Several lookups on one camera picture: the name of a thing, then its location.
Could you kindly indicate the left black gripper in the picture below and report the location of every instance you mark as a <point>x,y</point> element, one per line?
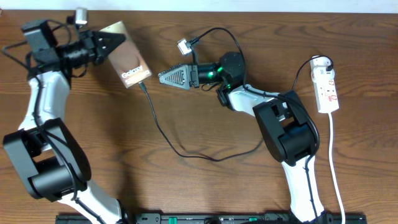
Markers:
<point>86,38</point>

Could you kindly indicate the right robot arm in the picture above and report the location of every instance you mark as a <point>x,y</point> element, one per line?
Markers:
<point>287,129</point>

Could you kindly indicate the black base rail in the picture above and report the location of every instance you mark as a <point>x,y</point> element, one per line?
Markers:
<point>156,218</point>

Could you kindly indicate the white power strip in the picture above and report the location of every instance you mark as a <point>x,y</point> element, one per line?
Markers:
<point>323,78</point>

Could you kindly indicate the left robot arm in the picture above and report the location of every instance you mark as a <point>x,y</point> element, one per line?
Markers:
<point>48,159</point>

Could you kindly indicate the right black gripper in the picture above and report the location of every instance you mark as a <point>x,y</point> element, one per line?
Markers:
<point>185,81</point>

